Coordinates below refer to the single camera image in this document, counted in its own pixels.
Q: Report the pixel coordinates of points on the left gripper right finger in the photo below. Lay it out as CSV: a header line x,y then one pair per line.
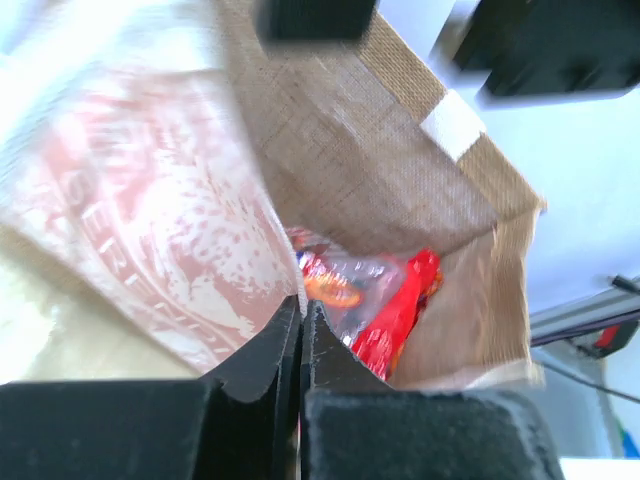
x,y
355,426

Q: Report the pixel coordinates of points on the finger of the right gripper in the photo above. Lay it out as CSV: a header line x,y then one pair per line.
x,y
314,21

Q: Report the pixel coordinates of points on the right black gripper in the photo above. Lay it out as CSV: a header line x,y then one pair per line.
x,y
553,47

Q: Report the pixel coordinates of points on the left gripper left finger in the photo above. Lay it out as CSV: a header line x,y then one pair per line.
x,y
234,422

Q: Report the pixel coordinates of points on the red snack packet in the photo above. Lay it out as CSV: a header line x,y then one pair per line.
x,y
372,303

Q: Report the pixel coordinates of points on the brown jute grocery bag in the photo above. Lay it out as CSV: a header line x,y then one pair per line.
x,y
155,159

